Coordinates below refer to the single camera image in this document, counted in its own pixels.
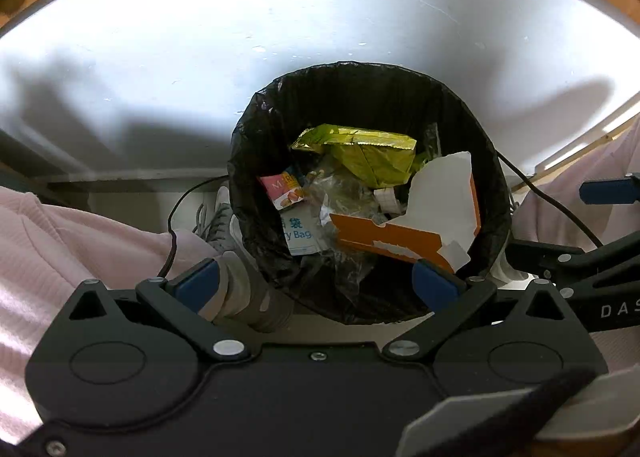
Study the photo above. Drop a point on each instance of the colourful snack packet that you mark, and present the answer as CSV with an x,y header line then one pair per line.
x,y
282,189

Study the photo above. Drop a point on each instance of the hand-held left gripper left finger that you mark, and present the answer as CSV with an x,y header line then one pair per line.
x,y
197,284

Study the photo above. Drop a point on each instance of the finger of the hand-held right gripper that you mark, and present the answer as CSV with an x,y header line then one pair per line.
x,y
545,257
610,192

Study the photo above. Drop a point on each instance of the grey white sneaker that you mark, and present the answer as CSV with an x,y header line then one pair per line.
x,y
220,227

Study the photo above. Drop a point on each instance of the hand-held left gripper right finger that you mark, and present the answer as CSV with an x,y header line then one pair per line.
x,y
435,286

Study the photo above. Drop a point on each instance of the clear plastic bag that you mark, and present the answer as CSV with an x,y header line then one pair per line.
x,y
345,192

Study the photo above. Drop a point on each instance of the person's pink pants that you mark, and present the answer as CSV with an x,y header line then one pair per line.
x,y
75,262

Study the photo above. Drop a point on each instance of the light wooden frame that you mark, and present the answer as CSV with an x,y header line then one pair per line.
x,y
590,146

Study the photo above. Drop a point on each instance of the yellow foil snack bag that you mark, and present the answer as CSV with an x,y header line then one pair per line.
x,y
380,157

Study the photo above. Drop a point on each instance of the white orange paper carton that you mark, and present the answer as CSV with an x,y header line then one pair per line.
x,y
440,197

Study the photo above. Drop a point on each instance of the trash bin with black liner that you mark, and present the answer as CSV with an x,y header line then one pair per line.
x,y
450,112

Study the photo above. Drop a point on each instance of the white paper bag blue print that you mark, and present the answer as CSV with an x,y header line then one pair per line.
x,y
300,237

